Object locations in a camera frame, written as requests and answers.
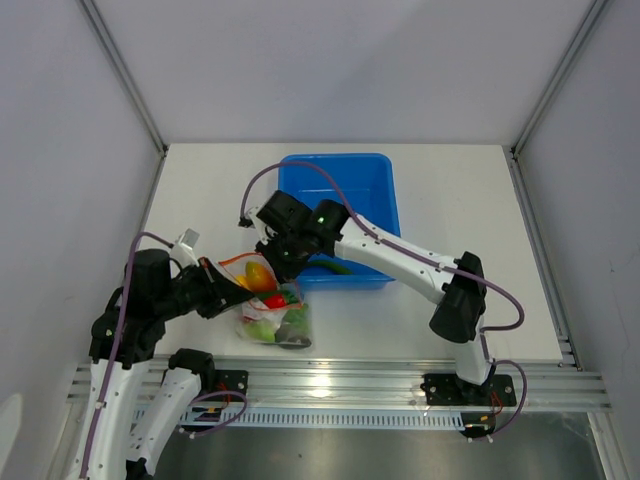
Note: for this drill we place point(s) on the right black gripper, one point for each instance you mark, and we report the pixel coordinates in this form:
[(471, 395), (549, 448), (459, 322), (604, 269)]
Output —
[(284, 273)]

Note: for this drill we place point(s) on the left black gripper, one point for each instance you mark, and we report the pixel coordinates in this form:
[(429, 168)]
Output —
[(213, 279)]

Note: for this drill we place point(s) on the red chili pepper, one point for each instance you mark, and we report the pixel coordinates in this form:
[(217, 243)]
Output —
[(279, 301)]

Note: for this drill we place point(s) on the clear orange zip bag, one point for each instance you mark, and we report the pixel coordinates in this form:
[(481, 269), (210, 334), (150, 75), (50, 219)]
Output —
[(235, 266)]

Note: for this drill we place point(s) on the grey toy fish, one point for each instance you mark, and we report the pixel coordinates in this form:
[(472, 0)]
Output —
[(292, 342)]

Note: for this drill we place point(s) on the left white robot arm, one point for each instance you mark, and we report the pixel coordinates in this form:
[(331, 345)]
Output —
[(111, 445)]

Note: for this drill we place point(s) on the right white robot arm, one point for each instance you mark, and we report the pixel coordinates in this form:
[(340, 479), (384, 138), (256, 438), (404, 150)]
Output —
[(459, 297)]

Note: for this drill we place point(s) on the green chili pepper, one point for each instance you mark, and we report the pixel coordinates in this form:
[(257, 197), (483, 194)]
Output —
[(330, 266)]

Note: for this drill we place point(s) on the blue plastic bin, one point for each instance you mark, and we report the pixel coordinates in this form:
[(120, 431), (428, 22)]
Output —
[(366, 179)]

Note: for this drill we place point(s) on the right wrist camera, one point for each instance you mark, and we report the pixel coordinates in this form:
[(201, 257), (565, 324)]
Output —
[(280, 215)]

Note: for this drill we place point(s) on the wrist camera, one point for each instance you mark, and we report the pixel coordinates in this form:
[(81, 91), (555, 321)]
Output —
[(280, 215), (182, 250)]

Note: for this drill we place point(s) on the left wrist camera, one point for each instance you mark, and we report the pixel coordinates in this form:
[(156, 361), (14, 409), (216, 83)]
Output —
[(182, 250)]

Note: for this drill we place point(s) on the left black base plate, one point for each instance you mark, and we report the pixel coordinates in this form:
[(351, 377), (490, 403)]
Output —
[(231, 381)]

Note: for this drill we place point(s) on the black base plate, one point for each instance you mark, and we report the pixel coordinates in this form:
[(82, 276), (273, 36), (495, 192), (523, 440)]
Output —
[(231, 381), (445, 389)]

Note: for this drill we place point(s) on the white slotted cable duct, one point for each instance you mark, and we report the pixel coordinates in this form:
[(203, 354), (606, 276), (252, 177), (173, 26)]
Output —
[(412, 419)]

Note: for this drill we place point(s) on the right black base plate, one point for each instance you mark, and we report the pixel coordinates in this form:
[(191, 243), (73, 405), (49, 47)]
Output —
[(445, 389)]

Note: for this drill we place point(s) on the aluminium front rail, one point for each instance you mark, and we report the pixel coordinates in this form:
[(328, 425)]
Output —
[(300, 382)]

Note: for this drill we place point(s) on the left aluminium frame post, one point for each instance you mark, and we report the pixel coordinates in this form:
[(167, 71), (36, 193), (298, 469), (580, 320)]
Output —
[(118, 64)]

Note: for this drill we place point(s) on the aluminium frame post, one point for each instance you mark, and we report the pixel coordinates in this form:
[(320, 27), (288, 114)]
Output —
[(118, 64), (568, 60)]

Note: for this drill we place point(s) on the right aluminium frame post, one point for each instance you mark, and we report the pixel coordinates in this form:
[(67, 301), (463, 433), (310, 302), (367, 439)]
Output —
[(568, 60)]

